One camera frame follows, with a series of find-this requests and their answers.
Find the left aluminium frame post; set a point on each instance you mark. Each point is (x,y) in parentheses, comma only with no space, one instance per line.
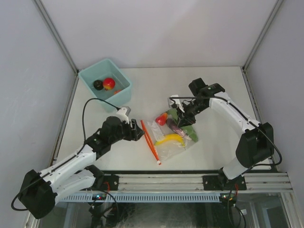
(54,32)

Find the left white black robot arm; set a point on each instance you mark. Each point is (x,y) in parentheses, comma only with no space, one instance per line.
(41,191)

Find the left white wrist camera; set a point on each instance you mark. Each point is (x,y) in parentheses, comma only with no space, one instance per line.
(123,114)

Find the yellow fake banana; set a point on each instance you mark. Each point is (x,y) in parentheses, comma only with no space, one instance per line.
(171,137)

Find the green fake leaf vegetable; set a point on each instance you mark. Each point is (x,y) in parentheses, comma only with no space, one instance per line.
(188,130)

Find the blue slotted cable duct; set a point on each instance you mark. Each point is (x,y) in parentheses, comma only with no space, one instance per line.
(88,197)

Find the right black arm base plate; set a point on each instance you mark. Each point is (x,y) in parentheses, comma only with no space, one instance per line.
(216,182)

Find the red yellow fake pear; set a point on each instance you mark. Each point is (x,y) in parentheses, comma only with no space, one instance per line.
(161,120)

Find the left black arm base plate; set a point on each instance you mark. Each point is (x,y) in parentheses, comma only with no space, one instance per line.
(106,183)

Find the aluminium mounting rail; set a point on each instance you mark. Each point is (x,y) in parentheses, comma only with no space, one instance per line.
(256,182)

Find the red fake apple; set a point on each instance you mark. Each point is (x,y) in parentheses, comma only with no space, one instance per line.
(109,83)

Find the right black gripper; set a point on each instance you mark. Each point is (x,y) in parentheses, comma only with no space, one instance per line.
(184,119)

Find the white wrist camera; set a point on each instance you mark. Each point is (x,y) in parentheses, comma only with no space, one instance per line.
(175,102)
(123,114)

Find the teal plastic bin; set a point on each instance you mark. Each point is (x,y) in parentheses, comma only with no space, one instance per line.
(104,69)

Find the long purple fake eggplant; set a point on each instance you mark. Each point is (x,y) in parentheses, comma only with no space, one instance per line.
(173,126)

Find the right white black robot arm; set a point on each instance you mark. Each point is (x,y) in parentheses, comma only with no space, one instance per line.
(256,140)

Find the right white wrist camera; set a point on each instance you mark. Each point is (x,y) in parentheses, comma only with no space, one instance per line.
(175,102)

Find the dark purple fake eggplant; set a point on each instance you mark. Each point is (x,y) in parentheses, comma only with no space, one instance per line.
(98,85)

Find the aluminium frame post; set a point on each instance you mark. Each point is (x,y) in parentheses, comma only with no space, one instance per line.
(275,10)
(54,32)

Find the right aluminium frame post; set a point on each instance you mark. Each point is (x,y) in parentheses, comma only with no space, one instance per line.
(275,10)

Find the clear zip top bag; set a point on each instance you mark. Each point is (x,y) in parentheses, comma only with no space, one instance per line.
(153,133)

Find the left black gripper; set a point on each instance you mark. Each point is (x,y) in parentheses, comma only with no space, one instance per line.
(134,133)

